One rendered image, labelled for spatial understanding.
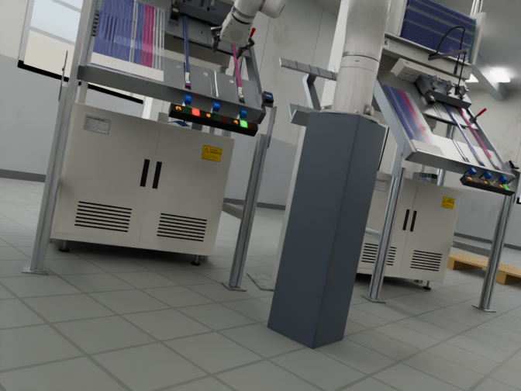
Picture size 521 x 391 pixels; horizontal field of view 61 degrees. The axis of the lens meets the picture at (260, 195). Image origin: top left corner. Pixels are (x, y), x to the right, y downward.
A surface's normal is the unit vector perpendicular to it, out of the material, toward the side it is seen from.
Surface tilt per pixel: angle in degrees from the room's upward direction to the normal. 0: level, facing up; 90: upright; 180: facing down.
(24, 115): 90
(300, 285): 90
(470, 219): 90
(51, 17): 90
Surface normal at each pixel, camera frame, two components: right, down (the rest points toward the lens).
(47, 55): 0.74, 0.17
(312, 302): -0.65, -0.10
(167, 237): 0.38, 0.11
